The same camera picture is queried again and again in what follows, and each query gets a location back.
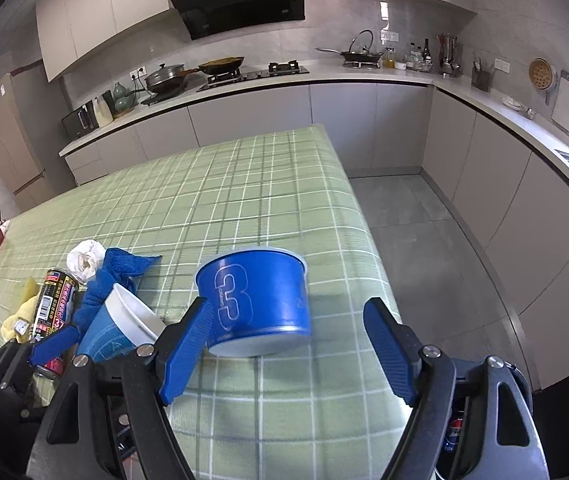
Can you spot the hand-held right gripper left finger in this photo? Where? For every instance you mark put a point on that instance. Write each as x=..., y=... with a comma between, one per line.
x=184, y=355

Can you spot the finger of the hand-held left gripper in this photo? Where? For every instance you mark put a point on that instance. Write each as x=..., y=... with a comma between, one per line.
x=34, y=395
x=52, y=346

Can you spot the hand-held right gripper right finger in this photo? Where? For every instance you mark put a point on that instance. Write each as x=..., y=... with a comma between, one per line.
x=389, y=355

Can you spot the yellow cloth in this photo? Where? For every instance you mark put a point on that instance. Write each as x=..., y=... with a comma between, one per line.
x=13, y=324

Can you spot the black red spray can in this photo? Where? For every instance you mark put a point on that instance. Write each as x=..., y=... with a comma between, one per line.
x=54, y=305

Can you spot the blue paper cup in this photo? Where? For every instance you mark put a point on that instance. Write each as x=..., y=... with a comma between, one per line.
x=102, y=332

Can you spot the white crumpled tissue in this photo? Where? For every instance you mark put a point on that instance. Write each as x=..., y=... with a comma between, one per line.
x=84, y=257

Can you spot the blue red drink can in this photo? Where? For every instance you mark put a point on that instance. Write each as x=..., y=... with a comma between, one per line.
x=453, y=427

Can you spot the blue cloth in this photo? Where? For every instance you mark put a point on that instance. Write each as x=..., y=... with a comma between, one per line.
x=114, y=265

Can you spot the green checked tablecloth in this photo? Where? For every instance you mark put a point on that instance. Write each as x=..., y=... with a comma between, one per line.
x=244, y=200

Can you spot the beige refrigerator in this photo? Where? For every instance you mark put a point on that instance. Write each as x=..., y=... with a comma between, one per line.
x=9, y=135

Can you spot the black toaster oven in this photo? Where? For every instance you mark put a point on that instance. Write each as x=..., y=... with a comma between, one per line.
x=77, y=122

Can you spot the grey lower cabinets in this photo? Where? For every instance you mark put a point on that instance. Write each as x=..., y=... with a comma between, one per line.
x=364, y=125

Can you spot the white kettle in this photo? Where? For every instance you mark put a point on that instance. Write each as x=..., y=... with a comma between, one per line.
x=102, y=112

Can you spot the black induction cooker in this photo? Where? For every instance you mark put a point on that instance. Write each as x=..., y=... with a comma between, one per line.
x=157, y=99

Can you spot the steel pot with lid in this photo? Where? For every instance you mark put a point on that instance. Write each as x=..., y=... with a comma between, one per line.
x=164, y=79

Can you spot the black gas stove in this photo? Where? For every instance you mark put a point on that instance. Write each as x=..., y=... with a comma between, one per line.
x=259, y=77

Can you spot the dark knife block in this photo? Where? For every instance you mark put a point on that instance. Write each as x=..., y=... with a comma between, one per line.
x=482, y=79

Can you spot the black wok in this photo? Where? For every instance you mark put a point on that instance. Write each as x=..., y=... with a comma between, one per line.
x=222, y=65

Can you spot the yellow oil bottle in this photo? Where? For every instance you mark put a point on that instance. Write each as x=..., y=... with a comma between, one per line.
x=390, y=60

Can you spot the group of seasoning bottles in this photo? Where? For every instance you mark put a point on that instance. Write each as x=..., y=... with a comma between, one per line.
x=419, y=60

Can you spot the black frying pan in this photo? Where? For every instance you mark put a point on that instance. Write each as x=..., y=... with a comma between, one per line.
x=359, y=55

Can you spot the steel utensil holder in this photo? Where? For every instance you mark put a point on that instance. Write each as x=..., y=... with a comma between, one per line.
x=449, y=57

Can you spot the glass pan lid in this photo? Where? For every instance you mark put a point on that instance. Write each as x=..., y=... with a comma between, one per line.
x=362, y=40

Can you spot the round bamboo trivet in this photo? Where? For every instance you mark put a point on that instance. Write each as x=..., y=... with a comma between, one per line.
x=541, y=74

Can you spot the beige upper cabinets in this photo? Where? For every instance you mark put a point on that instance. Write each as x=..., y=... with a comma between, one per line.
x=94, y=15

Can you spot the black range hood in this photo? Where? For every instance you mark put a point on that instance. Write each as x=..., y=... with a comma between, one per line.
x=244, y=5

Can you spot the white wall socket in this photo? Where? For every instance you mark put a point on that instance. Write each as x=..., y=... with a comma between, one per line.
x=138, y=72
x=389, y=36
x=502, y=65

